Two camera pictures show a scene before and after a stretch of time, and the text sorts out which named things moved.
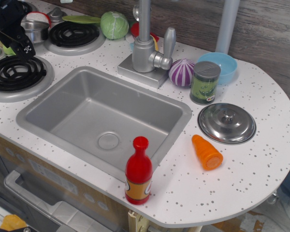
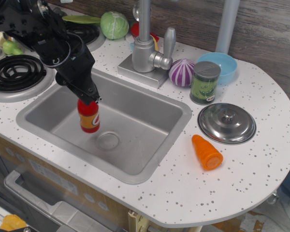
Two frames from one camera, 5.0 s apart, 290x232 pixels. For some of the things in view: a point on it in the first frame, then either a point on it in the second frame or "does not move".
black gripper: x=14 y=35 → x=67 y=53
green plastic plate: x=81 y=19 does not move
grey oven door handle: x=65 y=217 does not move
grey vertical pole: x=230 y=12 does not move
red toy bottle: x=138 y=173 → x=89 y=116
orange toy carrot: x=210 y=159 does not move
